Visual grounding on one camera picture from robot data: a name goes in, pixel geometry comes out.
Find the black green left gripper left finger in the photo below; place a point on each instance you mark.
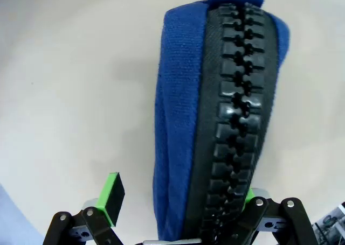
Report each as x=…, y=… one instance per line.
x=113, y=199

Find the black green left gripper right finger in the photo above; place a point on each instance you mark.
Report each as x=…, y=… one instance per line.
x=285, y=223

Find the blue pencil case black zipper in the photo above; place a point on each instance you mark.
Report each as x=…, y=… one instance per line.
x=175, y=94

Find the black white printed sheet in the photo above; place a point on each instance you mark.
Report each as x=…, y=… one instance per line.
x=330, y=223

